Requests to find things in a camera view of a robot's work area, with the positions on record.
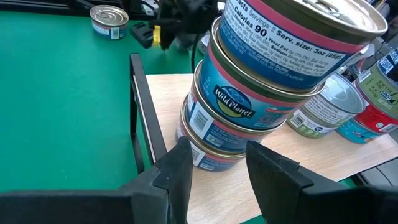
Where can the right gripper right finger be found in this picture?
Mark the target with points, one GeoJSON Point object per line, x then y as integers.
{"type": "Point", "coordinates": [295, 199]}

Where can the blue labelled tuna can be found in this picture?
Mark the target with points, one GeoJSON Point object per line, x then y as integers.
{"type": "Point", "coordinates": [390, 62]}

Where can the teal labelled tuna can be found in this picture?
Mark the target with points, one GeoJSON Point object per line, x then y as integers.
{"type": "Point", "coordinates": [354, 133]}

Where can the olive green tuna can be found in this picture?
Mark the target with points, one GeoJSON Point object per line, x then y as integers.
{"type": "Point", "coordinates": [379, 90]}

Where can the red labelled tuna can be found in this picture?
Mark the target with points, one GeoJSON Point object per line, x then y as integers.
{"type": "Point", "coordinates": [376, 119]}

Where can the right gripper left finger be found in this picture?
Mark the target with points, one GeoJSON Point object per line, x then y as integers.
{"type": "Point", "coordinates": [140, 202]}

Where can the green Bumble Bee tuna can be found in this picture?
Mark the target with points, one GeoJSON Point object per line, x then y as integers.
{"type": "Point", "coordinates": [339, 96]}
{"type": "Point", "coordinates": [306, 127]}

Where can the blue and pink labelled can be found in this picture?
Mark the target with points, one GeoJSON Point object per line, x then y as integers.
{"type": "Point", "coordinates": [205, 160]}
{"type": "Point", "coordinates": [217, 137]}

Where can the gold lid blue label can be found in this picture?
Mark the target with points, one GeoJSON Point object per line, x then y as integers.
{"type": "Point", "coordinates": [280, 46]}
{"type": "Point", "coordinates": [233, 102]}

